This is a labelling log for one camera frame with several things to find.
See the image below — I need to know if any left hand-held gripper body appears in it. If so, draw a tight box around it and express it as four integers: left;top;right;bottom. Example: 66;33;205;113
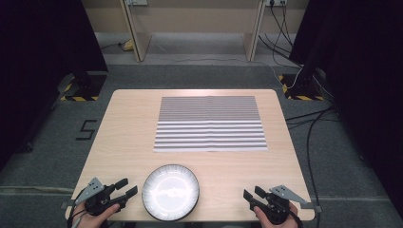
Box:
60;177;120;217

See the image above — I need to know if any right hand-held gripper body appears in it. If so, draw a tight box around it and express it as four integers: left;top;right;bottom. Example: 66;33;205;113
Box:
251;184;322;225

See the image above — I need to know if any white plate with dark rim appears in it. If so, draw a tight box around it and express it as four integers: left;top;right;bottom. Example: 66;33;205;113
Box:
141;163;201;222

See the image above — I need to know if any person's right hand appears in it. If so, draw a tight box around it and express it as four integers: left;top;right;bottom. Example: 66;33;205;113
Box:
253;202;299;228

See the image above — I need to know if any person's left hand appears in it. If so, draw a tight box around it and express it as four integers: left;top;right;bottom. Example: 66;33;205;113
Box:
75;202;122;228

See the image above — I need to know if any striped woven placemat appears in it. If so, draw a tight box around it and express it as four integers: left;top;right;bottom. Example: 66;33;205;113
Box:
153;95;269;153

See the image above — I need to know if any stand base with hazard tape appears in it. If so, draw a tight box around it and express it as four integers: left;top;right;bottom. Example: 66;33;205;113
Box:
58;71;108;103
278;73;326;102

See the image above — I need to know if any wooden desk side panel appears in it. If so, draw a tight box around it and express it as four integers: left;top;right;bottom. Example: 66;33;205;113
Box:
119;0;153;63
241;0;266;63

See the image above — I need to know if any black curtain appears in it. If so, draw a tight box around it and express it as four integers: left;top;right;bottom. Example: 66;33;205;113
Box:
289;0;403;219
0;0;108;172

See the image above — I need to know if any long black floor cable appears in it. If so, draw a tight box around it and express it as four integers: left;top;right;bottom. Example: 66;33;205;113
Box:
284;105;336;228

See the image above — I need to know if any black cable bundle at socket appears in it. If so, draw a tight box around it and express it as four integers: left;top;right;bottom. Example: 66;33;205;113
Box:
258;3;305;69

